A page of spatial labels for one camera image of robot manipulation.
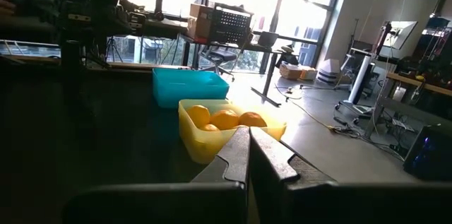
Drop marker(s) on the blue plastic basket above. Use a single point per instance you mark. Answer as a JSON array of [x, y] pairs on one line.
[[190, 93]]

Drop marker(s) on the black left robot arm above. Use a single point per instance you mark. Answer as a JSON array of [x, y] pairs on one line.
[[84, 8]]

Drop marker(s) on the white rolling stand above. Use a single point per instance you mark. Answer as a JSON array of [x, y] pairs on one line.
[[358, 82]]

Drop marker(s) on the black office desk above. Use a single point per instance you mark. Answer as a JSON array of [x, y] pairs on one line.
[[272, 61]]

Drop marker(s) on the black office chair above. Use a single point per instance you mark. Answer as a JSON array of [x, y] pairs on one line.
[[219, 56]]

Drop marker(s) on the black computer tower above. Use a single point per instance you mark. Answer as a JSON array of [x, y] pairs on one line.
[[429, 155]]

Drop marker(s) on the white stacked trays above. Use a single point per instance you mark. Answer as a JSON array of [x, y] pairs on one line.
[[329, 72]]

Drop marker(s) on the white framed monitor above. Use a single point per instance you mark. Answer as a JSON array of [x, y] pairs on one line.
[[400, 35]]

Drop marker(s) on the brown cardboard box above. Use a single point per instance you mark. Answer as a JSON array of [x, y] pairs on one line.
[[198, 22]]

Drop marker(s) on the small cardboard floor box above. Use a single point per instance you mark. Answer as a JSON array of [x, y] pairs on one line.
[[290, 71], [309, 73]]

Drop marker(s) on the black perforated crate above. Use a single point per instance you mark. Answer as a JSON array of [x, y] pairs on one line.
[[231, 24]]

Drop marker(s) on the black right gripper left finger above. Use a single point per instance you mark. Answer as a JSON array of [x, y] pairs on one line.
[[212, 203]]

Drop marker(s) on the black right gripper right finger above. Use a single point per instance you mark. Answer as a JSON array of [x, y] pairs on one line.
[[335, 206]]

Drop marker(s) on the wooden work table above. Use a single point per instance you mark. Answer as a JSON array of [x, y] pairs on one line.
[[416, 84]]

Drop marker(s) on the yellow plastic basket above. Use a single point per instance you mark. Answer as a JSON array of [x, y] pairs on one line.
[[201, 146]]

